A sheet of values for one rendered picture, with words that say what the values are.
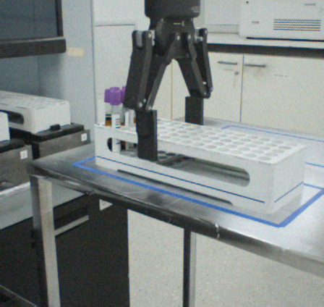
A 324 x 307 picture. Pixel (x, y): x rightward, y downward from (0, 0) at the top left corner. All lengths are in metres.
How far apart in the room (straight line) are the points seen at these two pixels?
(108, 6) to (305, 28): 1.11
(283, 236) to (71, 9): 0.72
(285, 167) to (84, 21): 0.66
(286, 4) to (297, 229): 2.17
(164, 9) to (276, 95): 2.10
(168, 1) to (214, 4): 2.95
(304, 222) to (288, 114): 2.13
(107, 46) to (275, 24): 0.97
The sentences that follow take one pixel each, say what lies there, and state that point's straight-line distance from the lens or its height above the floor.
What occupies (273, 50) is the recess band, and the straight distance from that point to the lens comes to 2.69.
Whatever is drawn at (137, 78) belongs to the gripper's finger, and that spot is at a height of 0.96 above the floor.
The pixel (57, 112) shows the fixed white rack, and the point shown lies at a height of 0.85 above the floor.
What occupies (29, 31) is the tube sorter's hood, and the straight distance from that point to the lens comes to 0.96.
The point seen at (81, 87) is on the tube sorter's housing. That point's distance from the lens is 1.07.
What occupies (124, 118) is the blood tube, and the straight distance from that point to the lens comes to 0.68.
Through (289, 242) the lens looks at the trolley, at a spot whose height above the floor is 0.82.
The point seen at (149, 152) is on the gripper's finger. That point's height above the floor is 0.86.
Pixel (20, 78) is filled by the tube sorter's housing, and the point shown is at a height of 0.89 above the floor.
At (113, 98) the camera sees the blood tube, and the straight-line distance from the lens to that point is 0.65.
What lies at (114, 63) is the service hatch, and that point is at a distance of 2.79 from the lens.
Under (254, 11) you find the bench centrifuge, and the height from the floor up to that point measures 1.05.
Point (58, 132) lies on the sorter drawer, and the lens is 0.93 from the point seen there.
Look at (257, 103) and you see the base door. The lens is 2.72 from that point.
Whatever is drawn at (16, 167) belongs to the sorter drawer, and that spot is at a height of 0.77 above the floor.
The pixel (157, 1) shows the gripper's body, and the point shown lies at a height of 1.06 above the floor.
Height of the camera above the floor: 1.04
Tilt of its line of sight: 16 degrees down
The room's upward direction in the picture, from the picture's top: straight up
